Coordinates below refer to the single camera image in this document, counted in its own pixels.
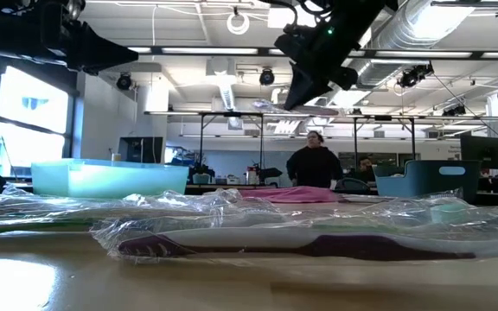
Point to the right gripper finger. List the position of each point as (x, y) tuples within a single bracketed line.
[(303, 84)]

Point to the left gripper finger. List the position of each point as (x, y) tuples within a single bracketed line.
[(97, 52)]

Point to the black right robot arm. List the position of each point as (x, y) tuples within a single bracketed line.
[(361, 17)]

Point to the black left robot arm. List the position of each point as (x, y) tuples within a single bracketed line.
[(2, 30)]

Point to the black background robot arm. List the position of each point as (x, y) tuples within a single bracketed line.
[(201, 173), (268, 173)]

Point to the person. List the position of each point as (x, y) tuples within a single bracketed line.
[(314, 164), (365, 166)]

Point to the red white container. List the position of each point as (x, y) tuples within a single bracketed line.
[(252, 175)]

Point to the yellow cup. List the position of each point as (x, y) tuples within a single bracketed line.
[(116, 157)]

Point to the black monitor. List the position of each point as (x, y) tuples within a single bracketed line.
[(482, 151), (141, 150)]

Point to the magenta cloth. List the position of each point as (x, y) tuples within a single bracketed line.
[(292, 194)]

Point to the black chair back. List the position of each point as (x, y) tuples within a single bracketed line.
[(353, 185)]

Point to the light turquoise plastic bin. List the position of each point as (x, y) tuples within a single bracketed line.
[(102, 181)]

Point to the grey-blue plastic bin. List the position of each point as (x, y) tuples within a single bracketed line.
[(413, 181)]

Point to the black ceiling-mounted camera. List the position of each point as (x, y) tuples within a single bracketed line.
[(123, 81), (266, 77), (413, 75)]

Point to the black background station frame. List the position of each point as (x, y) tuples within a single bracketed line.
[(231, 114)]

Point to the silver ventilation duct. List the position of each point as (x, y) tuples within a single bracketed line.
[(404, 26)]

